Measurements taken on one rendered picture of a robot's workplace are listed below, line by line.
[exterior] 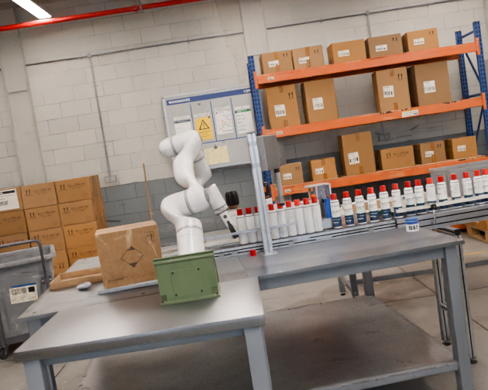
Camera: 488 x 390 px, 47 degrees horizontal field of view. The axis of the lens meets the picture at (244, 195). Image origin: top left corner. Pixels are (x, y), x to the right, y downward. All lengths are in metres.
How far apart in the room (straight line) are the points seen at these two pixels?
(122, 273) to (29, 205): 3.77
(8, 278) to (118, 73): 3.67
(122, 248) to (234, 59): 5.20
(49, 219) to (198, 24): 3.22
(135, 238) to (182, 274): 0.52
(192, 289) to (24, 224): 4.33
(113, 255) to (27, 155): 5.33
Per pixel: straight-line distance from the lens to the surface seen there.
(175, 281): 2.37
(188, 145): 2.83
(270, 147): 3.14
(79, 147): 7.90
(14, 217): 6.57
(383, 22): 8.05
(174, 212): 2.61
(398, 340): 3.43
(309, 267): 2.68
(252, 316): 2.05
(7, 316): 5.16
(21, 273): 5.07
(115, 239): 2.82
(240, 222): 3.23
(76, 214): 6.42
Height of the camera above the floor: 1.41
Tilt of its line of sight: 4 degrees down
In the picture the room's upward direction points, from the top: 9 degrees counter-clockwise
